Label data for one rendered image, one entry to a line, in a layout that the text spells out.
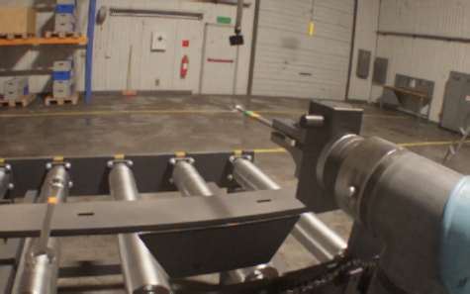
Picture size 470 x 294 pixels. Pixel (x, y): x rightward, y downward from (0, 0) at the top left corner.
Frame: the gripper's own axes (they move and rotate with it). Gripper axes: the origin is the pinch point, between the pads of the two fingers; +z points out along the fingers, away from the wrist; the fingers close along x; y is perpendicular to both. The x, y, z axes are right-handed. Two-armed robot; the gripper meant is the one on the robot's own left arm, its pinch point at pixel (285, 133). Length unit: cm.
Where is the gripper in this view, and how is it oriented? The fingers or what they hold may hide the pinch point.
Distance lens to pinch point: 49.7
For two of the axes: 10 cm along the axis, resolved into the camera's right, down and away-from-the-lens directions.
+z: -3.8, -3.0, 8.7
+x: -0.9, 9.5, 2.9
